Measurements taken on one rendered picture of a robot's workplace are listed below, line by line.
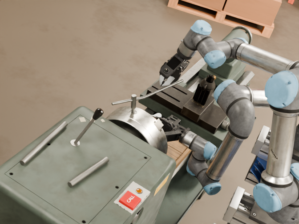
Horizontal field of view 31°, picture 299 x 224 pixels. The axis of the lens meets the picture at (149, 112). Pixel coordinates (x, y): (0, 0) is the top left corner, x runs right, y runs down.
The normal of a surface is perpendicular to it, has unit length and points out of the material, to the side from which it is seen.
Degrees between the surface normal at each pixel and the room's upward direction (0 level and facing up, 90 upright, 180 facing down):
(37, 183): 0
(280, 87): 83
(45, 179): 0
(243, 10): 90
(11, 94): 0
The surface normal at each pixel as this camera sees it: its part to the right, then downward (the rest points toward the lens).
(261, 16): -0.18, 0.59
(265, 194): -0.78, 0.34
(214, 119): 0.25, -0.75
